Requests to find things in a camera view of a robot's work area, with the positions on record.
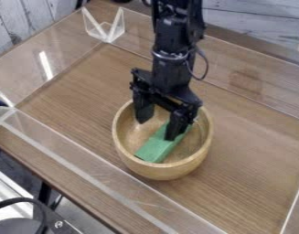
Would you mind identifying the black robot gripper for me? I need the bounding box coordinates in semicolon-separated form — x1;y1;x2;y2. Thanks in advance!
130;51;205;141

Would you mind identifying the green rectangular block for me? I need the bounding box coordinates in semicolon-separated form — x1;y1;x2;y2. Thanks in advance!
135;123;193;164

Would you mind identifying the brown wooden bowl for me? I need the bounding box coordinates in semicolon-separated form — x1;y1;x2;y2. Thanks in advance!
111;101;214;181

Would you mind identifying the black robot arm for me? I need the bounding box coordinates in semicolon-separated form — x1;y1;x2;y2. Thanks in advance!
130;0;206;141

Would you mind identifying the black table leg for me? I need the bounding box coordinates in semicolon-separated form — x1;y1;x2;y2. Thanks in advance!
38;182;52;205

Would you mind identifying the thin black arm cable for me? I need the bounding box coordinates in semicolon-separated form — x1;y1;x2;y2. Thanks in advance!
185;48;210;81

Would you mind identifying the clear acrylic tray enclosure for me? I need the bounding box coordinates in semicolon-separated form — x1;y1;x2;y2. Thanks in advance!
0;3;299;234

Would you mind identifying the black metal base plate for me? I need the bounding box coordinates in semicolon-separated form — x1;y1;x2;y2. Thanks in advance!
42;208;83;234

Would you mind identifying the black cable loop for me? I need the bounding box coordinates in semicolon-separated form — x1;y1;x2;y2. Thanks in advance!
0;197;50;234

